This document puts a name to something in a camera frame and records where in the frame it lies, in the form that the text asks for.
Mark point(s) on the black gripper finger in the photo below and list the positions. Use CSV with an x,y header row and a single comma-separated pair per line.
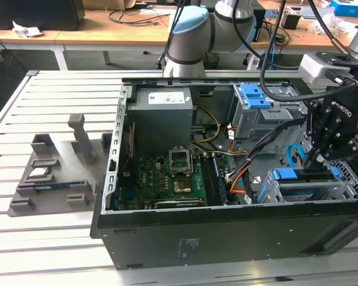
x,y
343,149
314,125

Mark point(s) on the hard disk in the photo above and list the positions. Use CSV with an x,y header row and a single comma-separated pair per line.
x,y
283,174

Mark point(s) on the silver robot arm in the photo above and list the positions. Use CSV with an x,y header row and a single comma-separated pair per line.
x,y
191,44

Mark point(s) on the metal disk bay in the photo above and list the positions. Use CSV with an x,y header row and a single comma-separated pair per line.
x,y
343,190

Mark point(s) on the metal drive cage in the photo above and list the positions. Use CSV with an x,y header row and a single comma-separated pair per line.
x,y
283,119

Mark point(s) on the blue plastic bay latch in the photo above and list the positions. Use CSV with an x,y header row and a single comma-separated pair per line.
x,y
253,95

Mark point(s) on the crumpled clear plastic wrap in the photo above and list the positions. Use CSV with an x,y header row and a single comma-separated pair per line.
x,y
338,24

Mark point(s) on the wooden desk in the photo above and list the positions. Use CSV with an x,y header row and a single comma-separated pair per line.
x,y
292,41
107,32

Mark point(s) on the flat grey box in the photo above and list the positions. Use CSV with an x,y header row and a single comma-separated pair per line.
x,y
323,12

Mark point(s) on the blue cardboard box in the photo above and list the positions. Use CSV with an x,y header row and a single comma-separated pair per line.
x,y
349,9

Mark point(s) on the small black container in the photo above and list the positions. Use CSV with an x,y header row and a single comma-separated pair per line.
x,y
290,22

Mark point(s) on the blue installed RAM stick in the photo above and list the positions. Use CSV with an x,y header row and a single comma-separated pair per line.
x,y
220,184

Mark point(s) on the black speaker box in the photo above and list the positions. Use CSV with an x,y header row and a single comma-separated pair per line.
x,y
260,26

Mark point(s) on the black RAM slot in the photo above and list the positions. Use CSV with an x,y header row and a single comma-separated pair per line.
x,y
207,178

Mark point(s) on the CPU socket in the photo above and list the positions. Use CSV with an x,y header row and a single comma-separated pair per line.
x,y
182,173

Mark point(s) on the black PC case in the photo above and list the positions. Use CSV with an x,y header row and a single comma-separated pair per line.
x,y
226,238

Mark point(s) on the square brass chipset chip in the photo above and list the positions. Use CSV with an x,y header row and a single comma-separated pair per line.
x,y
182,186

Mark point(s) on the grey power supply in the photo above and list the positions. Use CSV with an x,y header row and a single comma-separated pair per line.
x,y
158,125

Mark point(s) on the black graphics card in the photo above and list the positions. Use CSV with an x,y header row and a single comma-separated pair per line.
x,y
179,205

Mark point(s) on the green motherboard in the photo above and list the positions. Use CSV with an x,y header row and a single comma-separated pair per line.
x,y
149,184

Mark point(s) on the brown cardboard box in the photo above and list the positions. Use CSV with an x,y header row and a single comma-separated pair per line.
x,y
101,3

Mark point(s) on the grey parts rack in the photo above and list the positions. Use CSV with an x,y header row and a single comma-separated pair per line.
x,y
62,158

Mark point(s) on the loose blue RAM stick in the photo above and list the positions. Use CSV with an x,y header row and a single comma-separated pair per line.
x,y
52,187

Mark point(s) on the silver CPU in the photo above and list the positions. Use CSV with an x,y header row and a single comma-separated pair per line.
x,y
39,173

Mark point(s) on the large black computer box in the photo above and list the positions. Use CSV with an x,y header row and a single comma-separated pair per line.
x,y
47,15

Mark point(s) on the crumpled white paper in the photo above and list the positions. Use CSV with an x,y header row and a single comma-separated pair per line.
x,y
27,29

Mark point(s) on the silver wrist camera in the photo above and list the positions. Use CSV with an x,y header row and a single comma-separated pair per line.
x,y
313,70

